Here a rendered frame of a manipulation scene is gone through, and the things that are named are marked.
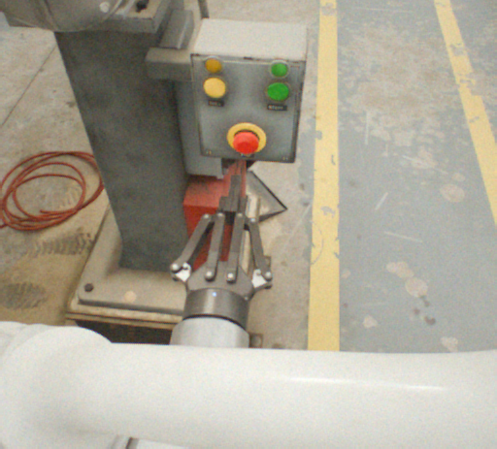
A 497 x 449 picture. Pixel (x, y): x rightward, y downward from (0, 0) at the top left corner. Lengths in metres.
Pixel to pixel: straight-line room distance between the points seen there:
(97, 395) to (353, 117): 2.16
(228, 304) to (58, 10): 0.45
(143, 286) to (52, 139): 1.15
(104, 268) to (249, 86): 0.90
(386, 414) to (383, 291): 1.55
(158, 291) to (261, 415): 1.16
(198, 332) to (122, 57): 0.57
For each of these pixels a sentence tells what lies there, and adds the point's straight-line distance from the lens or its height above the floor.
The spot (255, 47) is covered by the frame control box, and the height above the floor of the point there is 1.12.
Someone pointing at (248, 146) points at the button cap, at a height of 0.98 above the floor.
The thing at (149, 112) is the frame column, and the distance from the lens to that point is 1.00.
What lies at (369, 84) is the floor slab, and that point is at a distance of 2.61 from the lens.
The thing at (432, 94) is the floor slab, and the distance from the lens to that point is 2.64.
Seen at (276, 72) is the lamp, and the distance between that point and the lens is 0.68.
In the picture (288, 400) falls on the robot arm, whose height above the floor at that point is 1.25.
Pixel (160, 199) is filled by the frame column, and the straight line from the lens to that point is 1.19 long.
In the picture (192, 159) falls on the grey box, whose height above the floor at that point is 0.71.
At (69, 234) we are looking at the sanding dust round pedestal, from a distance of 1.98.
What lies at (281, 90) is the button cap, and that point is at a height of 1.07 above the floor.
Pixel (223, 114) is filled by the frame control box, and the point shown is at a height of 1.02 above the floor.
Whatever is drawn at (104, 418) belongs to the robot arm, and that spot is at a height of 1.20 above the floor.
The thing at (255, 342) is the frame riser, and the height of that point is 0.01.
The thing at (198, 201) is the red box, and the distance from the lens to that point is 1.15.
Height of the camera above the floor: 1.49
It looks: 49 degrees down
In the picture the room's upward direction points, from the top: straight up
